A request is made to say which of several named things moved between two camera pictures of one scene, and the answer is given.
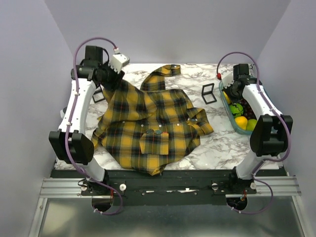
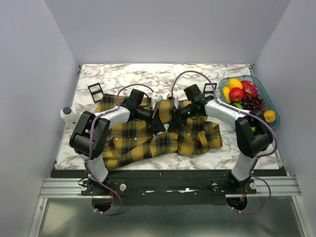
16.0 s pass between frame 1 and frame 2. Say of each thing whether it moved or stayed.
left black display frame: stayed
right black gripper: moved
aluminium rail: stayed
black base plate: stayed
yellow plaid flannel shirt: moved
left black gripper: moved
